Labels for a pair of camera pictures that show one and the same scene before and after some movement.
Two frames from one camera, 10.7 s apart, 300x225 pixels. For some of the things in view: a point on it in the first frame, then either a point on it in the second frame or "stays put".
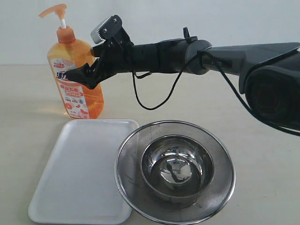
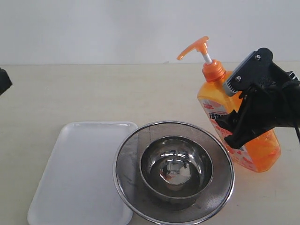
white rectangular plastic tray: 78,184 stays put
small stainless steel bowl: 177,167 stays put
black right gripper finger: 90,77 to 238,138
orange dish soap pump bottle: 79,101 to 262,153
